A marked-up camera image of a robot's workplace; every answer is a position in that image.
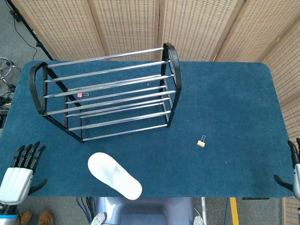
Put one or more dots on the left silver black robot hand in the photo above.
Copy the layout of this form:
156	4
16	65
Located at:
16	182

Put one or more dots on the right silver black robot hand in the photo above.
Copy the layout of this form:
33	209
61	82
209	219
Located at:
297	173

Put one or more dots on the white slipper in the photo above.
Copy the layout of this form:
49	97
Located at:
112	174

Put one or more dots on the left blue robot arm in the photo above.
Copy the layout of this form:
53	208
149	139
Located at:
7	214

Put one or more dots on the brown leather shoe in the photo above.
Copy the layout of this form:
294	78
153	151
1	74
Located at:
45	218
24	218

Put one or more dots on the black chrome shoe rack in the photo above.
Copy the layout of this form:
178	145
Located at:
174	61

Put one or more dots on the yellow floor tape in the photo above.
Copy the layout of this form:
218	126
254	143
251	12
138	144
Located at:
234	211

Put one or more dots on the white perforated robot pad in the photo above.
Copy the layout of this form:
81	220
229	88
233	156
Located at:
198	220
98	219

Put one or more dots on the silver metal pole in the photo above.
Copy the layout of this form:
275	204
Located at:
204	208

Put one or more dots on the blue carpet table cover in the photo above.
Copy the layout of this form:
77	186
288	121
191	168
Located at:
222	105

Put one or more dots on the yellow binder clip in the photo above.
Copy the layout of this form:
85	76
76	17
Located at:
200	144

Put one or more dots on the pink binder clip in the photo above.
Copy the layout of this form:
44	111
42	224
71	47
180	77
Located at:
79	95

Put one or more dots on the chrome stool base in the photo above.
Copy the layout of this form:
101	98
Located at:
4	66

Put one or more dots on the lavender robot torso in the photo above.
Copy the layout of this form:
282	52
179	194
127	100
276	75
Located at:
145	211

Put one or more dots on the wicker folding screen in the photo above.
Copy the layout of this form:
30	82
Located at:
129	25

